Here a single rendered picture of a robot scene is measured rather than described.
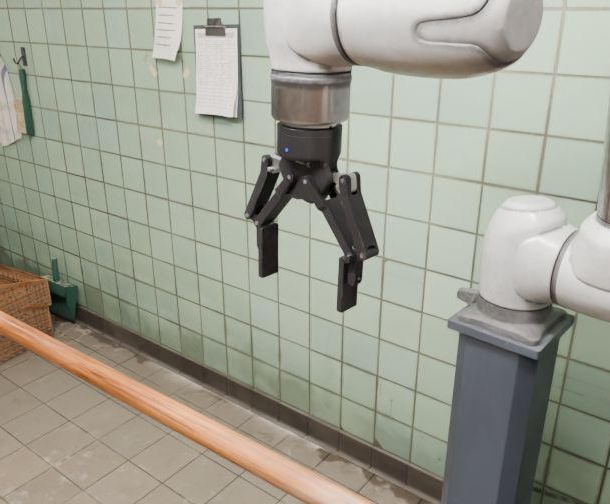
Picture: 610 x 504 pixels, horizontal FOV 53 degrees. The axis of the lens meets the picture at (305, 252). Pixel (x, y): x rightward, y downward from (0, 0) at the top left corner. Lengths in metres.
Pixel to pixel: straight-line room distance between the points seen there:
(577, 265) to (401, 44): 0.75
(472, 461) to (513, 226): 0.58
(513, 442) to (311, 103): 1.01
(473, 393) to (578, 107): 0.75
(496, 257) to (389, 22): 0.81
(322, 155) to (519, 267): 0.68
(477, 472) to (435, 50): 1.17
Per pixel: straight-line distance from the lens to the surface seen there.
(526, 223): 1.26
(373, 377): 2.25
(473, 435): 1.50
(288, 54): 0.66
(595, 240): 1.19
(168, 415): 0.74
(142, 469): 2.54
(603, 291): 1.22
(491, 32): 0.53
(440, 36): 0.54
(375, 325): 2.14
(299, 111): 0.66
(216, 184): 2.43
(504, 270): 1.29
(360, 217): 0.68
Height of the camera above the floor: 1.64
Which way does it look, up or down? 22 degrees down
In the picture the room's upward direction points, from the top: straight up
